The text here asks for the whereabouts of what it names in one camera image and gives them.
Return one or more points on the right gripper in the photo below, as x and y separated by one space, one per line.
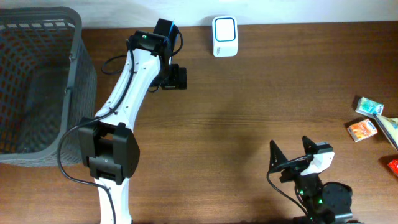
293 168

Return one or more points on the grey plastic mesh basket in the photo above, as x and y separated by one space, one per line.
48 84

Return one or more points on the white barcode scanner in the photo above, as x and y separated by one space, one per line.
225 36

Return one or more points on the teal tissue pack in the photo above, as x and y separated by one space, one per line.
369 107

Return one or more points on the red Hacks candy bag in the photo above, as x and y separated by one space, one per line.
393 165

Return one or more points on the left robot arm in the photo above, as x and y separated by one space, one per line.
107 143

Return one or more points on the yellow snack bag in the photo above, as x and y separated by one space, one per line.
389 128

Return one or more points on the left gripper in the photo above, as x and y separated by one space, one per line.
175 78

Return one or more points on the orange tissue pack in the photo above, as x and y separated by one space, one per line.
362 130

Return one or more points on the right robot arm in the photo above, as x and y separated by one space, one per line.
321 203

